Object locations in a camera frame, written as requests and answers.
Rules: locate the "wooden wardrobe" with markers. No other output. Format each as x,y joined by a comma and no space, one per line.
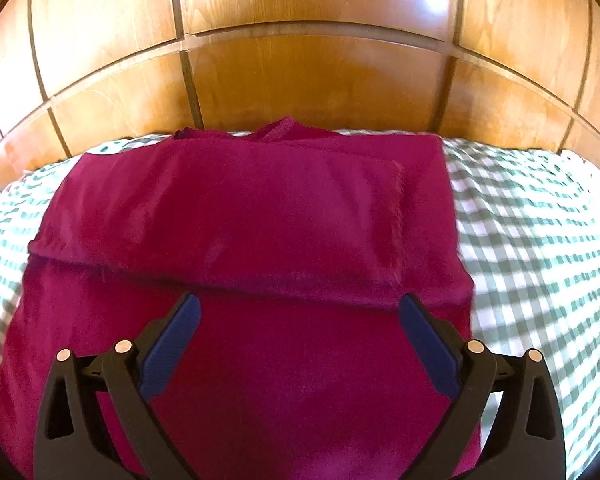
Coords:
305,80

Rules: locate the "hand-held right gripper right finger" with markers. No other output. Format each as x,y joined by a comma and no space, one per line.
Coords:
430,345

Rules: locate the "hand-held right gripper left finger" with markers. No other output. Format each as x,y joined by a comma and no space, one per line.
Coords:
172,340

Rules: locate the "green white checked blanket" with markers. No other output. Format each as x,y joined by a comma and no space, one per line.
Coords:
530,240

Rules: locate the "dark red knit sweater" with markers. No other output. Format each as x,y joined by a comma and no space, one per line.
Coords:
255,220

